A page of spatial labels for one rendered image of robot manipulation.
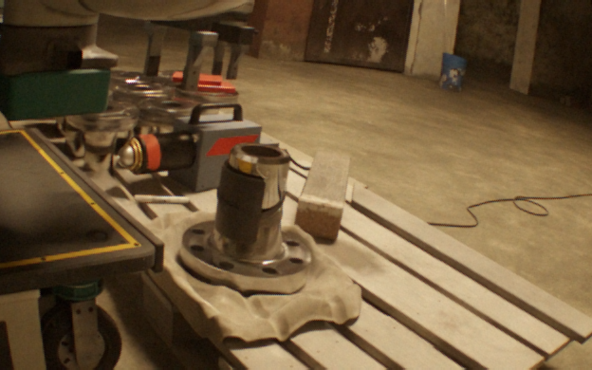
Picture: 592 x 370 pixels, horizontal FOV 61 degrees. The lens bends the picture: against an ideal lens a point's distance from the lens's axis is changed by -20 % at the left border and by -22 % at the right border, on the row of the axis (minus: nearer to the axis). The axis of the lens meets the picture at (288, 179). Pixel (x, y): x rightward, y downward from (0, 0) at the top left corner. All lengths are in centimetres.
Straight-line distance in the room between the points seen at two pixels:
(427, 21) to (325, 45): 141
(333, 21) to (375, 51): 69
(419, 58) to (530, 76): 306
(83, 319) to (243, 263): 38
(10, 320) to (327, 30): 533
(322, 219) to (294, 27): 438
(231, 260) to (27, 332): 51
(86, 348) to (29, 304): 21
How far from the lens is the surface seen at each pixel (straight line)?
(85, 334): 97
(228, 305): 107
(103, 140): 194
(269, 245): 118
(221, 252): 118
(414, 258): 147
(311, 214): 145
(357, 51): 620
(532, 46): 931
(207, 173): 163
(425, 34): 674
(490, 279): 141
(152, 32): 108
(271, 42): 561
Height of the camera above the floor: 71
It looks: 18 degrees down
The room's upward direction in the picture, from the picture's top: 10 degrees clockwise
